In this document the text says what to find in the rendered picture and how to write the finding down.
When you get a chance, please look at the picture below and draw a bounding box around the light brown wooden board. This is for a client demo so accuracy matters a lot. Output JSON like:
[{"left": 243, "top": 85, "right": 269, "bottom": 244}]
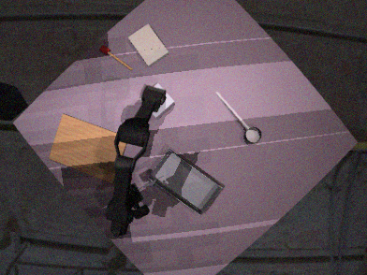
[{"left": 49, "top": 114, "right": 117, "bottom": 183}]

